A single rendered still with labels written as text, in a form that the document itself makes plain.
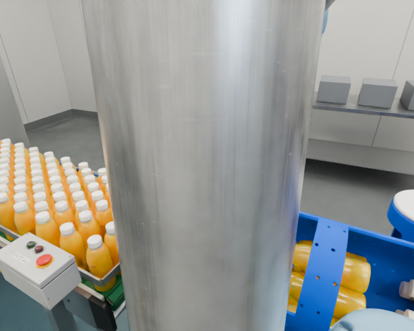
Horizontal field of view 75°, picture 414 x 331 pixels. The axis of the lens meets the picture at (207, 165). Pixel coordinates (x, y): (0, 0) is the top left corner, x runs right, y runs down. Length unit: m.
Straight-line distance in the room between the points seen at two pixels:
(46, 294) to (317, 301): 0.63
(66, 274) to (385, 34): 3.77
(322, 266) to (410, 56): 3.53
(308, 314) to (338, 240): 0.16
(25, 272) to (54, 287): 0.08
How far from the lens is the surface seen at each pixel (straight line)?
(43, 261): 0.83
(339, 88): 3.19
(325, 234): 0.66
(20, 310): 2.31
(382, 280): 0.91
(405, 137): 4.24
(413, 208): 1.27
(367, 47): 3.91
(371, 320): 0.26
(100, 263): 0.89
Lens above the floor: 1.64
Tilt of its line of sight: 28 degrees down
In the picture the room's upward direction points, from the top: straight up
